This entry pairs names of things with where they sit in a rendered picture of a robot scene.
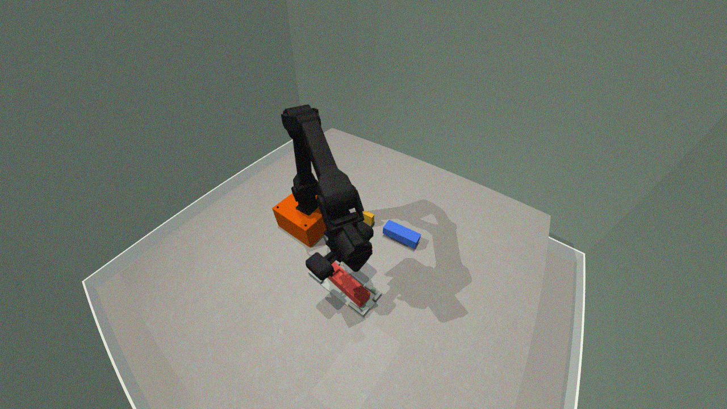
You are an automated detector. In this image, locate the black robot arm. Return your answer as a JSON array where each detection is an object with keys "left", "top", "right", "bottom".
[{"left": 281, "top": 105, "right": 373, "bottom": 272}]

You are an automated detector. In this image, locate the yellow rectangular block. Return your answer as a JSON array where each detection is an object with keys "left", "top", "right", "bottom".
[{"left": 363, "top": 210, "right": 374, "bottom": 225}]

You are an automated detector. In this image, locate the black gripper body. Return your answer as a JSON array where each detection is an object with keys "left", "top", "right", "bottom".
[{"left": 306, "top": 221, "right": 374, "bottom": 281}]

